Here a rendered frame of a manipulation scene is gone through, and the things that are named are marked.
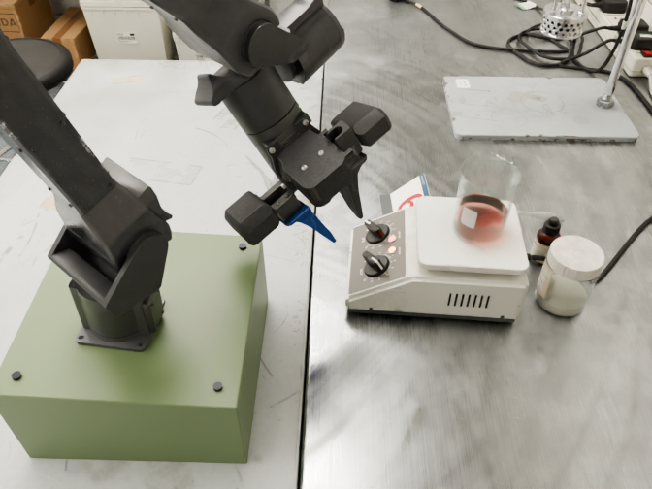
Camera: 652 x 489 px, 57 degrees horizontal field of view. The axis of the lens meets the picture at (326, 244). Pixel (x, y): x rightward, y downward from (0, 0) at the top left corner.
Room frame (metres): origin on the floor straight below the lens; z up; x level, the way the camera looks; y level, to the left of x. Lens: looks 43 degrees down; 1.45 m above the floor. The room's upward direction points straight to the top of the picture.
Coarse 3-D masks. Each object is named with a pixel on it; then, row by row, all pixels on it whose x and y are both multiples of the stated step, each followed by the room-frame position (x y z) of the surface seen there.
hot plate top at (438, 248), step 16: (416, 208) 0.55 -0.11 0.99; (432, 208) 0.55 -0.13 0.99; (448, 208) 0.55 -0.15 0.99; (512, 208) 0.55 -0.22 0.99; (416, 224) 0.53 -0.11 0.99; (432, 224) 0.52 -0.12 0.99; (448, 224) 0.52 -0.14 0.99; (512, 224) 0.52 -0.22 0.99; (416, 240) 0.50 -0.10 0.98; (432, 240) 0.50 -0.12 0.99; (448, 240) 0.50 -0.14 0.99; (512, 240) 0.50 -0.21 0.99; (432, 256) 0.47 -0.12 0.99; (448, 256) 0.47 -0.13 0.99; (464, 256) 0.47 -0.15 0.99; (480, 256) 0.47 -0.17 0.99; (496, 256) 0.47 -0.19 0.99; (512, 256) 0.47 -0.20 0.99; (480, 272) 0.45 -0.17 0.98; (496, 272) 0.45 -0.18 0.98; (512, 272) 0.45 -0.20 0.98
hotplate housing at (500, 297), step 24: (408, 216) 0.56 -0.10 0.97; (408, 240) 0.52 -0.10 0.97; (408, 264) 0.48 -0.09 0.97; (384, 288) 0.46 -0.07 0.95; (408, 288) 0.46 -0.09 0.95; (432, 288) 0.45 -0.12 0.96; (456, 288) 0.45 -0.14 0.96; (480, 288) 0.45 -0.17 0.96; (504, 288) 0.45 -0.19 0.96; (528, 288) 0.45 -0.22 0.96; (384, 312) 0.46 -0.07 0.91; (408, 312) 0.46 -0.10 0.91; (432, 312) 0.45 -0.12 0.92; (456, 312) 0.45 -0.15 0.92; (480, 312) 0.45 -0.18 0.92; (504, 312) 0.45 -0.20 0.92
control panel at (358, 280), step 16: (400, 224) 0.55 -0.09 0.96; (352, 240) 0.56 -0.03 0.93; (384, 240) 0.54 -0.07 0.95; (400, 240) 0.52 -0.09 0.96; (352, 256) 0.53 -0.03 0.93; (400, 256) 0.50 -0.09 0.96; (352, 272) 0.50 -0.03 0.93; (384, 272) 0.48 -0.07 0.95; (400, 272) 0.47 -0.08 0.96; (352, 288) 0.47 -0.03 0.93
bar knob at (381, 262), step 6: (366, 252) 0.51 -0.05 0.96; (366, 258) 0.50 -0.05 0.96; (372, 258) 0.49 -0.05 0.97; (378, 258) 0.50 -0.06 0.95; (384, 258) 0.50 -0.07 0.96; (366, 264) 0.50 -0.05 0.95; (372, 264) 0.49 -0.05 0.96; (378, 264) 0.48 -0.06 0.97; (384, 264) 0.49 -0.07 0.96; (366, 270) 0.49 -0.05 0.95; (372, 270) 0.49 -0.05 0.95; (378, 270) 0.48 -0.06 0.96; (384, 270) 0.48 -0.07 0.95; (372, 276) 0.48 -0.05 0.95
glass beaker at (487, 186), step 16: (480, 160) 0.55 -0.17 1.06; (496, 160) 0.54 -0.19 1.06; (464, 176) 0.53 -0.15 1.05; (480, 176) 0.55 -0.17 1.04; (496, 176) 0.54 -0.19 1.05; (512, 176) 0.52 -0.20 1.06; (464, 192) 0.50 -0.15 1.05; (480, 192) 0.49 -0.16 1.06; (496, 192) 0.49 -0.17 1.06; (512, 192) 0.50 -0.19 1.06; (464, 208) 0.50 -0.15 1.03; (480, 208) 0.49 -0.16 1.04; (496, 208) 0.49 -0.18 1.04; (464, 224) 0.50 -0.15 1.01; (480, 224) 0.49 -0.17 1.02; (496, 224) 0.49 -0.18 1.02; (464, 240) 0.49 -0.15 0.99; (480, 240) 0.49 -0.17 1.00; (496, 240) 0.49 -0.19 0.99
